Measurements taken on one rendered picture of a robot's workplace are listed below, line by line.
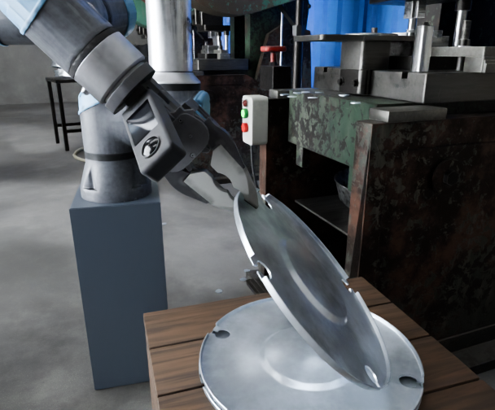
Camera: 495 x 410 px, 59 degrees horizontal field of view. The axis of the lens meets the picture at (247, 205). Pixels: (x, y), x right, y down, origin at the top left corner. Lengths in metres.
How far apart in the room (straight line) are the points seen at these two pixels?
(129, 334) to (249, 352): 0.49
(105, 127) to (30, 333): 0.71
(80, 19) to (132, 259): 0.57
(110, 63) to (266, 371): 0.41
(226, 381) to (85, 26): 0.44
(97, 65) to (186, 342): 0.39
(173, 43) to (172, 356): 0.56
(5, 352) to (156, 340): 0.74
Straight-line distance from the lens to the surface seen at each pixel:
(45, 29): 0.54
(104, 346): 1.09
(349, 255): 0.96
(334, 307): 0.55
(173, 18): 0.89
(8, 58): 7.58
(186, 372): 0.62
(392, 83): 1.04
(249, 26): 2.72
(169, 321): 0.71
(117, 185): 0.94
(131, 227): 0.95
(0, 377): 1.29
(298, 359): 0.61
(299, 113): 1.22
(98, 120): 0.93
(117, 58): 0.52
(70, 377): 1.22
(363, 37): 1.06
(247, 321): 0.68
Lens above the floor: 0.75
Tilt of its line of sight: 19 degrees down
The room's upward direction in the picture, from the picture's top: straight up
